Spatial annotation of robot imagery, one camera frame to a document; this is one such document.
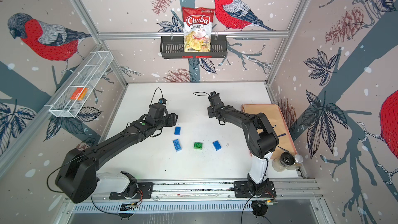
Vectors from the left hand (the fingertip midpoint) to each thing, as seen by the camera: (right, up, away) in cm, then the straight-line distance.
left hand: (175, 113), depth 86 cm
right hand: (+22, +2, +14) cm, 26 cm away
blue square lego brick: (+23, -18, +1) cm, 30 cm away
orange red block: (-44, +12, -14) cm, 48 cm away
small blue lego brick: (0, -12, +7) cm, 14 cm away
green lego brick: (+12, -19, +4) cm, 23 cm away
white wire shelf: (-48, +22, -2) cm, 53 cm away
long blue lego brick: (0, -18, +2) cm, 19 cm away
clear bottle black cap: (+53, -23, -12) cm, 59 cm away
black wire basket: (-3, +41, +9) cm, 42 cm away
